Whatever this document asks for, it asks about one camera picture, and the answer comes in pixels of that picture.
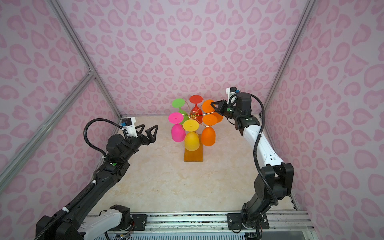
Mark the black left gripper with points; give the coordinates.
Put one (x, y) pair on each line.
(141, 138)

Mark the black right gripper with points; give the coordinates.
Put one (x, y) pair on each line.
(223, 104)

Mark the orange back wine glass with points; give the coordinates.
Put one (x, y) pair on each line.
(208, 109)

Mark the orange wine glass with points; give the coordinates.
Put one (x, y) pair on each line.
(208, 109)
(208, 136)

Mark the orange front wine glass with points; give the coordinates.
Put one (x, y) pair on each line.
(208, 136)

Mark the yellow wine glass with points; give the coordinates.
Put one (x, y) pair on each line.
(192, 142)

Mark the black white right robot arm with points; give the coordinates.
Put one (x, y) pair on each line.
(275, 178)

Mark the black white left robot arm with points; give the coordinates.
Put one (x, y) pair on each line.
(65, 224)

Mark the red wine glass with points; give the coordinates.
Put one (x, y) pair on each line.
(196, 113)

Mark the pink wine glass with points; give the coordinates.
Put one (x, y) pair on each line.
(177, 131)

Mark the green wine glass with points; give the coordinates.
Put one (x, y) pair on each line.
(178, 104)

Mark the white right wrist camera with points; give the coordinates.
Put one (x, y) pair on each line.
(232, 95)

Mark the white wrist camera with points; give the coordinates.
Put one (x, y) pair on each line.
(128, 127)
(232, 95)

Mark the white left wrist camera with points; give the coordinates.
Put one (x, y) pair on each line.
(128, 127)

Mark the gold wire wine glass rack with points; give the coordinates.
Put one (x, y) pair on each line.
(196, 156)

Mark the aluminium frame right post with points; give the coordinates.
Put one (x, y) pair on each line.
(293, 43)

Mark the aluminium frame post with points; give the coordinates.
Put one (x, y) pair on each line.
(293, 43)
(78, 45)

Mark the aluminium frame left post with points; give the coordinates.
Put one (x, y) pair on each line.
(78, 45)

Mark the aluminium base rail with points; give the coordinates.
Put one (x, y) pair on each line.
(114, 225)

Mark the aluminium frame left strut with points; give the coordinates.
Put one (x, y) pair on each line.
(19, 160)

